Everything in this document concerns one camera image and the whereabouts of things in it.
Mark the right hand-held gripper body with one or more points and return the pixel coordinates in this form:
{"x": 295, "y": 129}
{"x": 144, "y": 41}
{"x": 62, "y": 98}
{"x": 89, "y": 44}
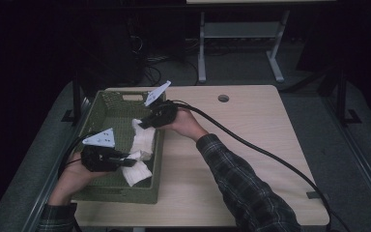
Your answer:
{"x": 162, "y": 114}

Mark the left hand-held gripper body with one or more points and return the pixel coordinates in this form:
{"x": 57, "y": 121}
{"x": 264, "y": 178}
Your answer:
{"x": 98, "y": 158}

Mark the white cloth with brown print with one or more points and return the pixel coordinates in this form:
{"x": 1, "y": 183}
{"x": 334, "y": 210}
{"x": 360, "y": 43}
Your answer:
{"x": 143, "y": 141}

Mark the green woven basket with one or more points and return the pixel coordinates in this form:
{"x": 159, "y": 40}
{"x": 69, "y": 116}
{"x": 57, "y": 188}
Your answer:
{"x": 119, "y": 112}

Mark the person's right hand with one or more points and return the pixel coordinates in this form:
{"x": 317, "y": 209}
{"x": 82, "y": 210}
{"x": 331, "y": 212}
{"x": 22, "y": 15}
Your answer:
{"x": 186, "y": 124}

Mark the person's left hand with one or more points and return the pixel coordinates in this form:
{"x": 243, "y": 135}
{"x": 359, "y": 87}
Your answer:
{"x": 74, "y": 180}

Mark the dark equipment cabinet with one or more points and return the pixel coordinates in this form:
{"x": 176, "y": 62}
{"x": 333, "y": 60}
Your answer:
{"x": 116, "y": 48}

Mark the dark tape piece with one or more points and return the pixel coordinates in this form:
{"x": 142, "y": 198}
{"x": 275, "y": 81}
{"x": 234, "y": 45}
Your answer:
{"x": 314, "y": 195}

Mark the aluminium rail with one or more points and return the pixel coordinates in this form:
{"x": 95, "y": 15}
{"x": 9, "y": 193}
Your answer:
{"x": 360, "y": 161}
{"x": 45, "y": 190}

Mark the black metal post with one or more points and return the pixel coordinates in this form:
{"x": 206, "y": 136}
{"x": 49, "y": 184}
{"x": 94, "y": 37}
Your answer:
{"x": 76, "y": 96}
{"x": 341, "y": 96}

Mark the white metal table frame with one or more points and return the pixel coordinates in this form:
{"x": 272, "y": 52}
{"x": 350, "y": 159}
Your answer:
{"x": 238, "y": 29}

